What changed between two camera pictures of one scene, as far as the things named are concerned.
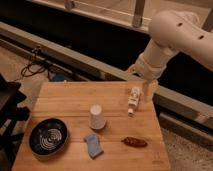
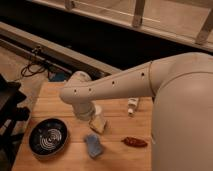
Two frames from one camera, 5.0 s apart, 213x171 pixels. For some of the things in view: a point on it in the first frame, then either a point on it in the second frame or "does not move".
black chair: [12, 116] does not move
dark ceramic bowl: [48, 137] does not move
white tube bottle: [133, 100] does not move
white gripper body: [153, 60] to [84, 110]
